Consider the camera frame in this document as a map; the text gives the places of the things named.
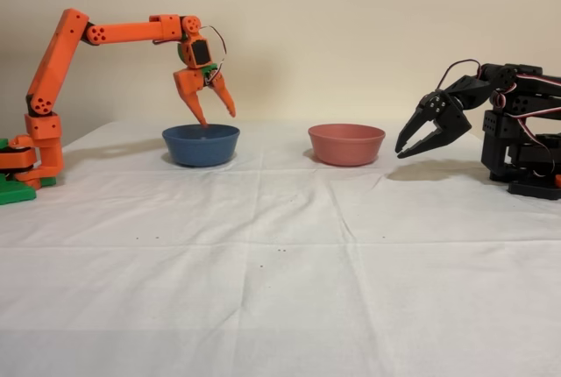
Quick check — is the blue bowl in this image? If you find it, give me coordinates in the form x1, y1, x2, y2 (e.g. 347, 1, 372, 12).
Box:
161, 124, 241, 168

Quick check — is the pink bowl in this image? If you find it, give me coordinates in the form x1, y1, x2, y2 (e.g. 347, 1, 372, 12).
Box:
308, 124, 387, 167

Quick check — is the white tablecloth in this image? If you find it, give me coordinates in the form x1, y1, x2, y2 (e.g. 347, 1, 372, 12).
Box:
0, 120, 561, 377

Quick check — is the orange arm gripper cable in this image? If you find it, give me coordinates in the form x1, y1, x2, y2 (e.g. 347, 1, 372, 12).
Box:
202, 25, 230, 85

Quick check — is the black arm gripper cable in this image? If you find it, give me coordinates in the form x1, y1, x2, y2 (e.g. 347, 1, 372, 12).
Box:
437, 59, 482, 91

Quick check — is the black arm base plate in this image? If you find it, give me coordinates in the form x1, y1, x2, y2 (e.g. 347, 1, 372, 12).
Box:
508, 178, 561, 202

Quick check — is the green arm base plate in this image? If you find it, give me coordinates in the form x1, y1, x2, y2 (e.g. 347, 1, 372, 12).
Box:
0, 138, 37, 206

